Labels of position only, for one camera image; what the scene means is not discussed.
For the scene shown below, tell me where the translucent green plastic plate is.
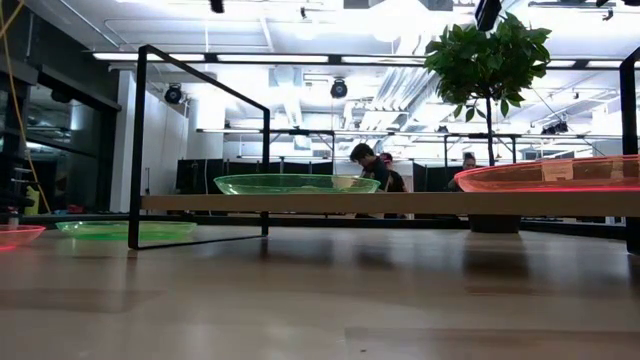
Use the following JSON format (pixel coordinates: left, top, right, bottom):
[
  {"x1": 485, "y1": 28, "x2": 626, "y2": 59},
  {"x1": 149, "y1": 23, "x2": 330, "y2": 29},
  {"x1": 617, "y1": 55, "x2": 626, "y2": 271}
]
[
  {"x1": 213, "y1": 173, "x2": 382, "y2": 196},
  {"x1": 54, "y1": 220, "x2": 198, "y2": 242}
]

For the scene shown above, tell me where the translucent orange plastic plate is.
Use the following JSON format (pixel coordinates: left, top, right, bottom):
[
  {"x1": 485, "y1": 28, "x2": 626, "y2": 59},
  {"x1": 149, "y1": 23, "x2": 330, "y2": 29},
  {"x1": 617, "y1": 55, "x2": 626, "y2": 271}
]
[
  {"x1": 0, "y1": 224, "x2": 47, "y2": 252},
  {"x1": 453, "y1": 154, "x2": 640, "y2": 194}
]

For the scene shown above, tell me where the wooden shelf with black legs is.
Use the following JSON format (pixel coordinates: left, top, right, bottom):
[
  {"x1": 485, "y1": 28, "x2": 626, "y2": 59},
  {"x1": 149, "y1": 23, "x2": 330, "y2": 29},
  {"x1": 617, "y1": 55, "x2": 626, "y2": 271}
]
[{"x1": 127, "y1": 43, "x2": 640, "y2": 256}]

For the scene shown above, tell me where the person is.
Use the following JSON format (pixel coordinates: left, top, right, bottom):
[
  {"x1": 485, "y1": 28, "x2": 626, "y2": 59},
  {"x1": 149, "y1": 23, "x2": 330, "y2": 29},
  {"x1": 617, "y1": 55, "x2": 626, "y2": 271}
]
[
  {"x1": 348, "y1": 143, "x2": 392, "y2": 220},
  {"x1": 447, "y1": 152, "x2": 479, "y2": 193},
  {"x1": 379, "y1": 152, "x2": 409, "y2": 220}
]

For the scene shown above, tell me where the black partition screen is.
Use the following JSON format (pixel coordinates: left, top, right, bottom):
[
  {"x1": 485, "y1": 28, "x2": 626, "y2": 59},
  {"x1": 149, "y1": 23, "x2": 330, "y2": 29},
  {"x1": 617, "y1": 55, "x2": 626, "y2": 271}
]
[{"x1": 175, "y1": 158, "x2": 334, "y2": 196}]

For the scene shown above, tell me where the green potted plant, black pot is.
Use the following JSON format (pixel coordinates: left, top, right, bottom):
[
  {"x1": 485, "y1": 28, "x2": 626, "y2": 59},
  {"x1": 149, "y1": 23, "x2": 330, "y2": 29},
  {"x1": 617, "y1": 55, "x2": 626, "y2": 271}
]
[{"x1": 423, "y1": 10, "x2": 553, "y2": 234}]

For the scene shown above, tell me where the yellow container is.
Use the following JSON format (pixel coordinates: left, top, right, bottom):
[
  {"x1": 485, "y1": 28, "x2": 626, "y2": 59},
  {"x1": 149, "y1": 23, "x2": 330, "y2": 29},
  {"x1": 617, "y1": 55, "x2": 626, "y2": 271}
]
[{"x1": 23, "y1": 185, "x2": 42, "y2": 217}]

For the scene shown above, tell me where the black metal table frame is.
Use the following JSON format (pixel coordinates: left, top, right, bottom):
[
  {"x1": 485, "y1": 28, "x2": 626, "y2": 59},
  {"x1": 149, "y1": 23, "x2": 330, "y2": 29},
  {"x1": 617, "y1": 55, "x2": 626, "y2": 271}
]
[{"x1": 0, "y1": 212, "x2": 640, "y2": 241}]

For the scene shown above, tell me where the yellow cable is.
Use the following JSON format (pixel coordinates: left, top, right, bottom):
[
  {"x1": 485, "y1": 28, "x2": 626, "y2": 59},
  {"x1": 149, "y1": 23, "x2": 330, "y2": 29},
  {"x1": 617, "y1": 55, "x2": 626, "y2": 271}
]
[{"x1": 0, "y1": 0, "x2": 51, "y2": 214}]

